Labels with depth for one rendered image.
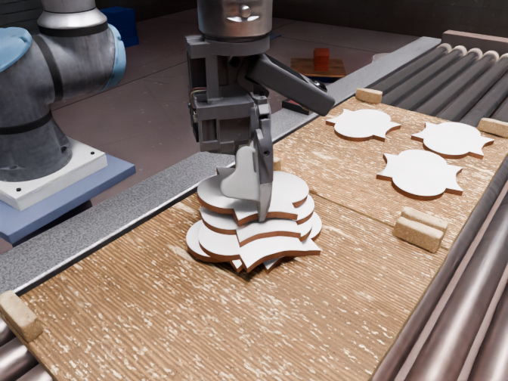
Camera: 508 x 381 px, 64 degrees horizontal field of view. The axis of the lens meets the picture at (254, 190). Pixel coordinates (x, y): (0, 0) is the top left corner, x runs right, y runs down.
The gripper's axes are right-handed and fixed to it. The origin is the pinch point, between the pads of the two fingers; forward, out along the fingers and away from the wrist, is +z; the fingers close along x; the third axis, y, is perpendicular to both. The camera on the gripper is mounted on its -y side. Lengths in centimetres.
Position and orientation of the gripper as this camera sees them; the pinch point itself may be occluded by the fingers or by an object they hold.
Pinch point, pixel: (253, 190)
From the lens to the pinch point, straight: 54.3
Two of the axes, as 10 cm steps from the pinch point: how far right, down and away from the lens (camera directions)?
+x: 2.7, 5.4, -8.0
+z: -0.1, 8.3, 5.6
